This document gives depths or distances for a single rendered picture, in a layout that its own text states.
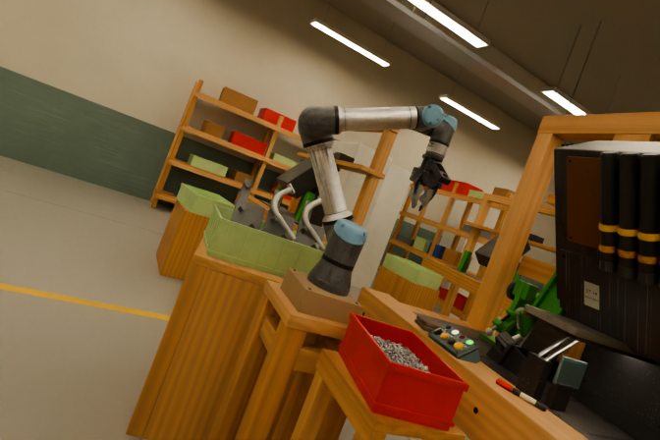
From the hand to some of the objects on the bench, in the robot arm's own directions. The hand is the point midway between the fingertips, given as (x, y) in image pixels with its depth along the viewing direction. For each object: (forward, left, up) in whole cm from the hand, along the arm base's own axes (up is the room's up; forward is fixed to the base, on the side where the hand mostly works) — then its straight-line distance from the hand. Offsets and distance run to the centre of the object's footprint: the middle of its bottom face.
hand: (418, 206), depth 159 cm
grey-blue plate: (+21, -61, -37) cm, 74 cm away
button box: (+9, -32, -42) cm, 53 cm away
